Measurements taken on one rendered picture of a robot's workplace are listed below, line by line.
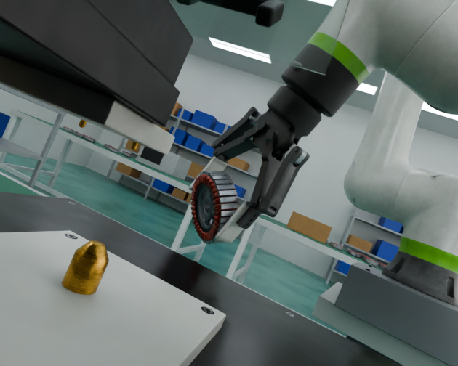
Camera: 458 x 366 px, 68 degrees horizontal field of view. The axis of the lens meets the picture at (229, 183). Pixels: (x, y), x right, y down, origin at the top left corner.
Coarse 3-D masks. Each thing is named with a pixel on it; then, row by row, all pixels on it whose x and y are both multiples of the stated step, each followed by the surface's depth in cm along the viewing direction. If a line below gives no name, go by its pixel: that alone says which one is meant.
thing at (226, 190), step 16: (208, 176) 50; (224, 176) 50; (192, 192) 55; (208, 192) 51; (224, 192) 47; (192, 208) 55; (208, 208) 53; (224, 208) 47; (208, 224) 52; (224, 224) 47; (208, 240) 50
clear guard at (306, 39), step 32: (192, 0) 34; (224, 0) 33; (256, 0) 32; (288, 0) 30; (320, 0) 29; (192, 32) 36; (224, 32) 35; (256, 32) 33; (288, 32) 32; (320, 32) 31; (288, 64) 34; (320, 64) 32
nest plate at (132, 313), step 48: (0, 240) 21; (48, 240) 24; (0, 288) 16; (48, 288) 18; (144, 288) 23; (0, 336) 13; (48, 336) 14; (96, 336) 15; (144, 336) 17; (192, 336) 19
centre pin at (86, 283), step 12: (96, 240) 20; (84, 252) 19; (96, 252) 19; (72, 264) 19; (84, 264) 18; (96, 264) 19; (72, 276) 18; (84, 276) 18; (96, 276) 19; (72, 288) 18; (84, 288) 19; (96, 288) 19
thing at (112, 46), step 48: (0, 0) 7; (48, 0) 7; (96, 0) 9; (144, 0) 11; (0, 48) 11; (48, 48) 8; (96, 48) 9; (144, 48) 11; (48, 96) 12; (96, 96) 12; (144, 96) 12; (144, 144) 14
